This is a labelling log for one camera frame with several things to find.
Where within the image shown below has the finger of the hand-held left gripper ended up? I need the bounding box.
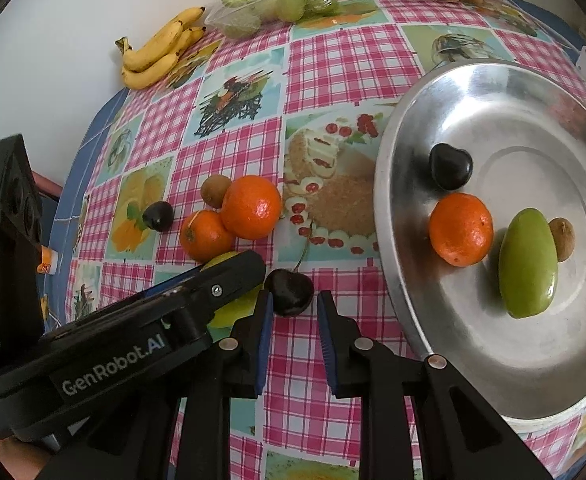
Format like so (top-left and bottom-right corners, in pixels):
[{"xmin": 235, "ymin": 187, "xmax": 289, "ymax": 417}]
[
  {"xmin": 143, "ymin": 269, "xmax": 205, "ymax": 297},
  {"xmin": 164, "ymin": 250, "xmax": 267, "ymax": 342}
]

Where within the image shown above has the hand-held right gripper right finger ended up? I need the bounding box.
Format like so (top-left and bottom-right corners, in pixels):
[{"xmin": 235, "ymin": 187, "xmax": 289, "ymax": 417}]
[{"xmin": 315, "ymin": 290, "xmax": 548, "ymax": 480}]

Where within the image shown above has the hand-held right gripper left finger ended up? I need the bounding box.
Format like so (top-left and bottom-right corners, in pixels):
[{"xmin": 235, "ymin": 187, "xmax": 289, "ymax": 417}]
[{"xmin": 43, "ymin": 291, "xmax": 275, "ymax": 480}]

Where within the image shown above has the green apple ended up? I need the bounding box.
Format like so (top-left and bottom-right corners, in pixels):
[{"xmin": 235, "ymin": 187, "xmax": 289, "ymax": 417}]
[{"xmin": 200, "ymin": 251, "xmax": 265, "ymax": 331}]

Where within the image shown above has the small orange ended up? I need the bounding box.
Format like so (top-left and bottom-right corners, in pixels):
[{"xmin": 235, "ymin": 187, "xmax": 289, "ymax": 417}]
[{"xmin": 179, "ymin": 210, "xmax": 235, "ymax": 262}]

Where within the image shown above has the dark cherry with stem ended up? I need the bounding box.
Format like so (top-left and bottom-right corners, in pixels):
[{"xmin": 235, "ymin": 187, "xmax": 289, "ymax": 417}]
[{"xmin": 264, "ymin": 225, "xmax": 319, "ymax": 318}]

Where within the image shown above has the large orange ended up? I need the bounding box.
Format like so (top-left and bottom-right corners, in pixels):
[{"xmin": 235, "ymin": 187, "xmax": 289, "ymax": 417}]
[{"xmin": 220, "ymin": 175, "xmax": 283, "ymax": 240}]

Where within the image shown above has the brown kiwi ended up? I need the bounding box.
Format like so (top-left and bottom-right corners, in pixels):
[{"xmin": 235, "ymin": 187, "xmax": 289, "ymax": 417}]
[
  {"xmin": 200, "ymin": 175, "xmax": 233, "ymax": 209},
  {"xmin": 548, "ymin": 216, "xmax": 577, "ymax": 263}
]

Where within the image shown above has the round steel plate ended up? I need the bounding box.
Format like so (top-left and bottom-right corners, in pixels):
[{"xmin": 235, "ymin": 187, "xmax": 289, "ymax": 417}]
[{"xmin": 373, "ymin": 60, "xmax": 586, "ymax": 433}]

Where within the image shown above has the medium orange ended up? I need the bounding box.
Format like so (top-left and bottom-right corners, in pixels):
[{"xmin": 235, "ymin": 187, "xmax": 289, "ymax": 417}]
[{"xmin": 428, "ymin": 192, "xmax": 494, "ymax": 267}]

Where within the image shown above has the oval green jujube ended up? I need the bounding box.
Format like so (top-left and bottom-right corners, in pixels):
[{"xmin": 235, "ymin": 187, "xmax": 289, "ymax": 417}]
[{"xmin": 498, "ymin": 207, "xmax": 560, "ymax": 319}]

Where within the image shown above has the person's left hand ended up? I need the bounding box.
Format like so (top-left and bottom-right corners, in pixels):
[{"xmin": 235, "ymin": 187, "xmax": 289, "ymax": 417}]
[{"xmin": 0, "ymin": 437, "xmax": 56, "ymax": 480}]

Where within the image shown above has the pink furniture edge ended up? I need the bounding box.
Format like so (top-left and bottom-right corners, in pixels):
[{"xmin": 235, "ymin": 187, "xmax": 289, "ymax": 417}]
[{"xmin": 30, "ymin": 170, "xmax": 65, "ymax": 198}]

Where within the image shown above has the pink checkered printed tablecloth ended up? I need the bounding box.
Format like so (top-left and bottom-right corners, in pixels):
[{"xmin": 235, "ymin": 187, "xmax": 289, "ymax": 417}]
[{"xmin": 43, "ymin": 0, "xmax": 586, "ymax": 480}]

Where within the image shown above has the bunch of yellow bananas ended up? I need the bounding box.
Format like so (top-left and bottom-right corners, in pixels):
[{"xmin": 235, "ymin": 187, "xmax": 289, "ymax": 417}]
[{"xmin": 114, "ymin": 6, "xmax": 207, "ymax": 91}]

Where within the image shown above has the clear bag of green fruit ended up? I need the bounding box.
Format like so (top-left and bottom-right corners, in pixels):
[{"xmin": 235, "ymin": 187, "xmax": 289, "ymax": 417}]
[{"xmin": 204, "ymin": 0, "xmax": 341, "ymax": 38}]

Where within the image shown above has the pile of green jujubes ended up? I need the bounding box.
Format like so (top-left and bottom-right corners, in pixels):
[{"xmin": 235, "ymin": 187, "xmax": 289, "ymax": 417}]
[{"xmin": 221, "ymin": 0, "xmax": 341, "ymax": 36}]

